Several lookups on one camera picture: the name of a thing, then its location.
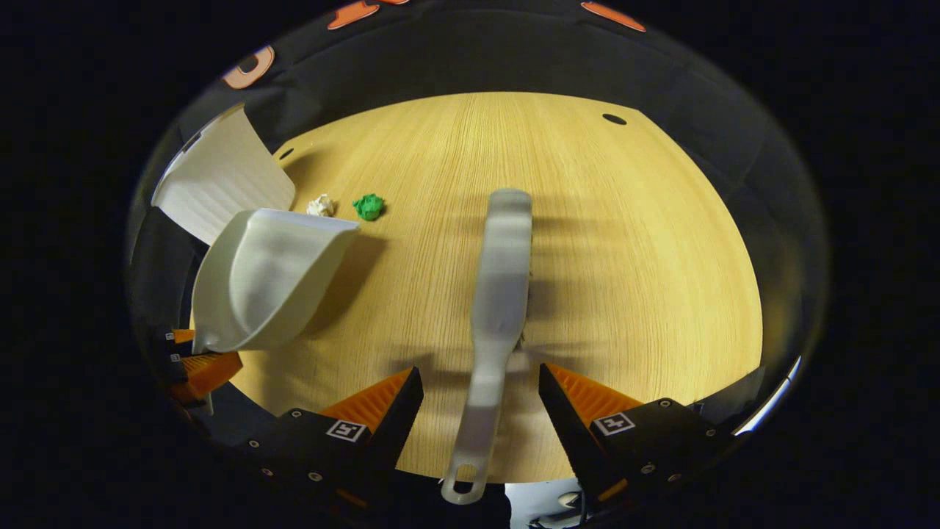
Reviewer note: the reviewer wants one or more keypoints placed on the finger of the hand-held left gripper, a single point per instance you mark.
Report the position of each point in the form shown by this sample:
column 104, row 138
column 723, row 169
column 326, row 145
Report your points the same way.
column 180, row 336
column 205, row 371

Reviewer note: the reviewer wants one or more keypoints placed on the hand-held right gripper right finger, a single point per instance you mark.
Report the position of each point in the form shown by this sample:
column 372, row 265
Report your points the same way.
column 569, row 426

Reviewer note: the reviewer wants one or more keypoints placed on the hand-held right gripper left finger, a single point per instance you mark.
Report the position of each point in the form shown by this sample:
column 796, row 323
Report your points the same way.
column 393, row 419

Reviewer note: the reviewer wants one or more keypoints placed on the white plastic dustpan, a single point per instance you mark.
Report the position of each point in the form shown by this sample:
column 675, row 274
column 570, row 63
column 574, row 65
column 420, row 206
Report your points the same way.
column 272, row 279

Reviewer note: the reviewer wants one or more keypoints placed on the small white broom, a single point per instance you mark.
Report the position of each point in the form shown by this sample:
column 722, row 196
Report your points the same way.
column 503, row 279

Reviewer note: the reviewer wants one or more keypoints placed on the white ribbed garbage bin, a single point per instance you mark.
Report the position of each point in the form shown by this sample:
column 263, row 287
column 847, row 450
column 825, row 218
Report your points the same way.
column 220, row 176

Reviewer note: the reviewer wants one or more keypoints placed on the white paper ball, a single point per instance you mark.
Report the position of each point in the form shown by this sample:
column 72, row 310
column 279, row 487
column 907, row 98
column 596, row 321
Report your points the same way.
column 320, row 206

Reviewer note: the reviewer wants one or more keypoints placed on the green paper ball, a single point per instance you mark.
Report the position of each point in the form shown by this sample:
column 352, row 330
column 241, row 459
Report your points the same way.
column 369, row 207

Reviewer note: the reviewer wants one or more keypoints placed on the black backdrop cloth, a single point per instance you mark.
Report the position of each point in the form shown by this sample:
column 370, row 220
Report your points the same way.
column 514, row 59

